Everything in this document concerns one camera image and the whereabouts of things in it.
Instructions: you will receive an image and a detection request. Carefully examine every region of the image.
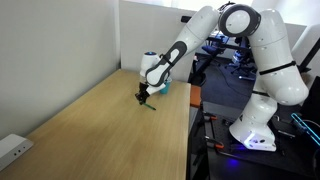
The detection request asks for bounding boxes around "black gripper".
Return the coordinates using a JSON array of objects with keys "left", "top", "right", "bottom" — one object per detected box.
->
[{"left": 134, "top": 81, "right": 151, "bottom": 106}]

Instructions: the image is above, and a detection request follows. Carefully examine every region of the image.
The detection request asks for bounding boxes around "green pen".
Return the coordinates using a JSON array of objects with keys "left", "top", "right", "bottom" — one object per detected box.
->
[{"left": 143, "top": 103, "right": 157, "bottom": 112}]

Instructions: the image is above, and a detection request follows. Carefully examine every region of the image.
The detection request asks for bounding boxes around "light blue cup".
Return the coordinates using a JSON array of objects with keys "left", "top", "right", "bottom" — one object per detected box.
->
[{"left": 159, "top": 77, "right": 173, "bottom": 95}]

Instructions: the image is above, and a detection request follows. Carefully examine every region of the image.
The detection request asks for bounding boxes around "orange padded block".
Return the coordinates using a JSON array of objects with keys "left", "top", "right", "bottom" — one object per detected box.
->
[{"left": 189, "top": 84, "right": 203, "bottom": 108}]

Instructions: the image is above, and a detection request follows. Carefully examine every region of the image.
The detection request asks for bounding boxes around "white partition board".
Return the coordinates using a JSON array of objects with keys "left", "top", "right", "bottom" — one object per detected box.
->
[{"left": 119, "top": 0, "right": 198, "bottom": 84}]

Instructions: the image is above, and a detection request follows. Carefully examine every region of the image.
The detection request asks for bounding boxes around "orange black bar clamp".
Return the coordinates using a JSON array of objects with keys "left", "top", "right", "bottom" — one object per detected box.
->
[
  {"left": 204, "top": 134, "right": 225, "bottom": 150},
  {"left": 203, "top": 112, "right": 219, "bottom": 122}
]

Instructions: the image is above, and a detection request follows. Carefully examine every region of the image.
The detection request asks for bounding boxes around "black metal bar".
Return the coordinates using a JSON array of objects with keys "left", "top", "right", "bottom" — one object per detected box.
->
[{"left": 205, "top": 35, "right": 254, "bottom": 52}]

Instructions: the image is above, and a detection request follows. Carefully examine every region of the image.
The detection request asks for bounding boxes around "black office chair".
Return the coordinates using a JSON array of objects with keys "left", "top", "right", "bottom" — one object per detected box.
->
[{"left": 225, "top": 36, "right": 259, "bottom": 81}]

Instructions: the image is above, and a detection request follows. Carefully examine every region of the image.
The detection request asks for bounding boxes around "white rectangular device box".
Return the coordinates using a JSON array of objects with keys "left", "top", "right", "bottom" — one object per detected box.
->
[{"left": 0, "top": 133, "right": 35, "bottom": 172}]

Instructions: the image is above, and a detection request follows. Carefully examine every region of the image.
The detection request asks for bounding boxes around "cyan glowing light strip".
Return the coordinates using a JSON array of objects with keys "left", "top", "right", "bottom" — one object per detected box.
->
[{"left": 290, "top": 112, "right": 320, "bottom": 147}]

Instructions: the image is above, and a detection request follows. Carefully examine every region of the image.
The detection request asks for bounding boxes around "white cabinet box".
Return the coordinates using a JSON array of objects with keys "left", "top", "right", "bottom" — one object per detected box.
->
[{"left": 284, "top": 22, "right": 308, "bottom": 53}]

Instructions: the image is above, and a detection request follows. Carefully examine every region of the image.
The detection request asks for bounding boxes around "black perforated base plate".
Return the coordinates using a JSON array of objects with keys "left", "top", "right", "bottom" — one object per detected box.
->
[{"left": 206, "top": 109, "right": 320, "bottom": 180}]

